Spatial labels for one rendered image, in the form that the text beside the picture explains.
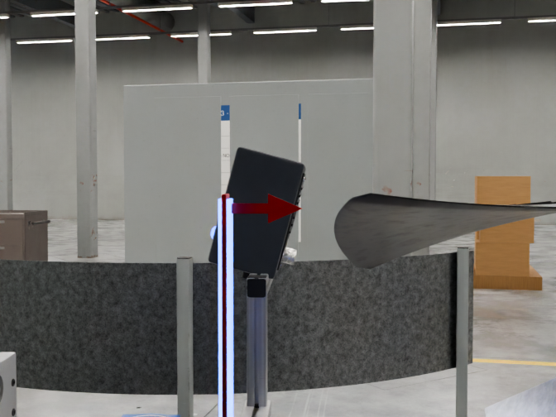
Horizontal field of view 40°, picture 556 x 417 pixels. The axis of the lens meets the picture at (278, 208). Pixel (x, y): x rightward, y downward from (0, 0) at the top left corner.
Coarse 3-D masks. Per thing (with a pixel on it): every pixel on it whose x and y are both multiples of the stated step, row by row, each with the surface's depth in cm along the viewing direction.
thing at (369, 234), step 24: (360, 216) 58; (384, 216) 58; (408, 216) 58; (432, 216) 59; (456, 216) 59; (480, 216) 60; (504, 216) 62; (528, 216) 65; (336, 240) 66; (360, 240) 66; (384, 240) 67; (408, 240) 68; (432, 240) 70; (360, 264) 73
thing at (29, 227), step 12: (0, 216) 687; (12, 216) 685; (24, 216) 683; (36, 216) 706; (0, 228) 687; (12, 228) 685; (24, 228) 684; (36, 228) 706; (0, 240) 688; (12, 240) 686; (24, 240) 684; (36, 240) 706; (0, 252) 688; (12, 252) 686; (24, 252) 684; (36, 252) 707
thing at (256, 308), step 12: (252, 276) 115; (264, 276) 115; (252, 300) 115; (264, 300) 115; (252, 312) 115; (264, 312) 115; (252, 324) 115; (264, 324) 115; (252, 336) 115; (264, 336) 115; (252, 348) 115; (264, 348) 115; (252, 360) 115; (264, 360) 115; (252, 372) 115; (264, 372) 115; (252, 384) 115; (264, 384) 115; (252, 396) 115; (264, 396) 115
